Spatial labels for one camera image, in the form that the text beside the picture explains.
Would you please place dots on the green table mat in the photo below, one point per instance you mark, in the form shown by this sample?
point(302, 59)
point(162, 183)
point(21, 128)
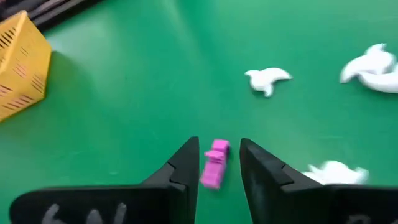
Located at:
point(155, 77)

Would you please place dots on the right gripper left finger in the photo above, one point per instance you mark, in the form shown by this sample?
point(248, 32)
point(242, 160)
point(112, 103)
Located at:
point(149, 202)

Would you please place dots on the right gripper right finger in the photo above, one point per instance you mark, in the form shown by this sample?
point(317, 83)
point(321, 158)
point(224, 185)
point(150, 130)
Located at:
point(295, 202)

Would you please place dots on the small purple figure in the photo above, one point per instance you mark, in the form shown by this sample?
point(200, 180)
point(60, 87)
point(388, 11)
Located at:
point(214, 165)

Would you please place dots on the yellow mesh basket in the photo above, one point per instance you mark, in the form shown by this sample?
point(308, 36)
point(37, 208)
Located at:
point(21, 68)

